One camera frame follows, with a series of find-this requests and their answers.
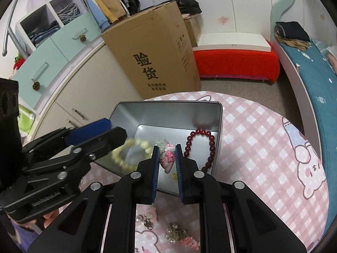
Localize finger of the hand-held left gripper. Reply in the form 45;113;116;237
22;126;128;188
22;118;112;155

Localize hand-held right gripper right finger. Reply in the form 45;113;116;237
175;144;307;253

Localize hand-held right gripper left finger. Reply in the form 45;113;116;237
26;145;161;253

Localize pale yellow bead bracelet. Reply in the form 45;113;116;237
111;138;154;176

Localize pink cat charm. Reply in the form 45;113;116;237
158;142;176;175

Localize silver metal tin box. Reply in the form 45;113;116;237
93;101;223;198

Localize person's left forearm purple sleeve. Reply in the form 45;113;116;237
9;220;37;253

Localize person's left hand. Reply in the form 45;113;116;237
43;210;59;228

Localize green bag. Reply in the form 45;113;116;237
18;105;36;138

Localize pale green jade pendant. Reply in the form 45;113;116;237
155;137;169;151

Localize pink charm with metal clasp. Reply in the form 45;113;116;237
136;208;159;230

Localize beige cabinet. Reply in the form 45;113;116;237
34;42;145;143

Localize pearl and gold brooch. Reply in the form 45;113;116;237
165;223;188;243

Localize mint green drawer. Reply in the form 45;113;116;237
12;38;70;112
50;12;104;63

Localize red and green ornament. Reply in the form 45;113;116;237
13;53;26;71

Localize small pink bear charm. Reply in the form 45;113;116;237
184;236;201;251

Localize folded blue jeans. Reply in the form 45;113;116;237
27;22;62;47
56;3;81;24

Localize large brown cardboard box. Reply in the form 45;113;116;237
101;1;202;100

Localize grey metal tube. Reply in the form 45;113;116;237
1;0;25;57

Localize red upholstered bench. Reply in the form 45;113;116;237
193;39;281;84

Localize white cube shelf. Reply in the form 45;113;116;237
15;0;91;56

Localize hanging clothes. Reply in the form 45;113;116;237
72;0;141;31

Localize small brown cardboard box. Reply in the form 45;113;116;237
183;16;201;48

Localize white board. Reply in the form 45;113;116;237
197;33;272;52

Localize pile of black clothes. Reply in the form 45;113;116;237
171;0;203;17

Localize teal printed bed sheet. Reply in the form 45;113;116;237
279;39;337;189

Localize tan fringed scarf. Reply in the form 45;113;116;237
274;31;312;52

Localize dark folded clothes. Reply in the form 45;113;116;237
275;21;312;42

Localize dark red bead bracelet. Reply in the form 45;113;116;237
185;129;217;174

